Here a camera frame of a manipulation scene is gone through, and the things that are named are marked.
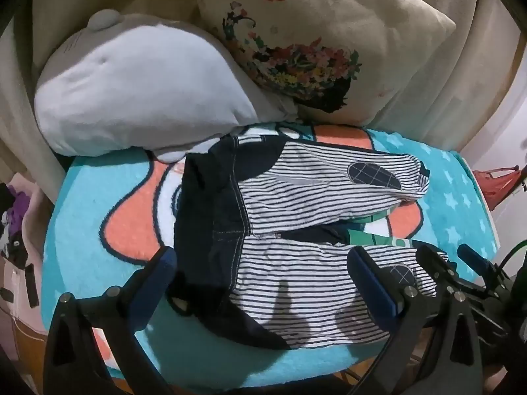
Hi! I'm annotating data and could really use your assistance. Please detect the black cable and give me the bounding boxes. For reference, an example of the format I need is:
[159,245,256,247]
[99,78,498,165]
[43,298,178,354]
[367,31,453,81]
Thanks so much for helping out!
[496,239,527,274]

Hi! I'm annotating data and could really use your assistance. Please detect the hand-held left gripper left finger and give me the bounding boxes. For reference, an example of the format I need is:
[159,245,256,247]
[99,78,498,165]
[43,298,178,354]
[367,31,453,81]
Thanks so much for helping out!
[43,246,178,395]

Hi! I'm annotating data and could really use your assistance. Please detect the beige sofa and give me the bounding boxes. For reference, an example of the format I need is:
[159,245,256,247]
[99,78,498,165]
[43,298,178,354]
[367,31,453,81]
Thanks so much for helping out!
[0,0,527,200]

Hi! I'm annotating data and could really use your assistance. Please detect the floral print cushion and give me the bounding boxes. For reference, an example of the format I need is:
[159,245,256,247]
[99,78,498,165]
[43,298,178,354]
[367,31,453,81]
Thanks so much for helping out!
[191,0,458,126]

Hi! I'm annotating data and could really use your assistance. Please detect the printed cartoon blanket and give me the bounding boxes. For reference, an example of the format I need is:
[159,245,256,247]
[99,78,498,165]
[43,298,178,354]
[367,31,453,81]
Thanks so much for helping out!
[40,121,501,383]

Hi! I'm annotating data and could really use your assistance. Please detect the striped navy pants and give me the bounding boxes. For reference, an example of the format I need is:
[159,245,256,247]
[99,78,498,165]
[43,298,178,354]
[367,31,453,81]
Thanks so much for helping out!
[173,134,439,351]

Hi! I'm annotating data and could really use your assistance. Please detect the purple clothes pile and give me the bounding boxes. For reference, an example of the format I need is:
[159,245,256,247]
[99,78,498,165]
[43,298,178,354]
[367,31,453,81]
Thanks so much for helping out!
[0,181,42,258]

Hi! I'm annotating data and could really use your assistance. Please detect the red object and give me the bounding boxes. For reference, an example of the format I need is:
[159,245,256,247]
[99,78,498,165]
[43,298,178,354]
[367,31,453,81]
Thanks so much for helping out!
[471,165,527,210]

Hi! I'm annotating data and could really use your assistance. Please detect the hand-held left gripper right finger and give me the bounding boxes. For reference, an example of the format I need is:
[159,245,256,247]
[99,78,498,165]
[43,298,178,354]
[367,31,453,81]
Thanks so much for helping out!
[347,246,482,395]

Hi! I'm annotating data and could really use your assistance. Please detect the grey white plush toy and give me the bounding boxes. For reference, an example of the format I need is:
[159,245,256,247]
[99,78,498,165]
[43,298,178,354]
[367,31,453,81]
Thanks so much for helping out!
[34,12,299,163]

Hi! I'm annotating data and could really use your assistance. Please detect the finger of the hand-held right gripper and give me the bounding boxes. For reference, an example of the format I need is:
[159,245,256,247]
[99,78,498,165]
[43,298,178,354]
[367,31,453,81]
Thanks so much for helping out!
[457,243,504,286]
[415,246,492,317]

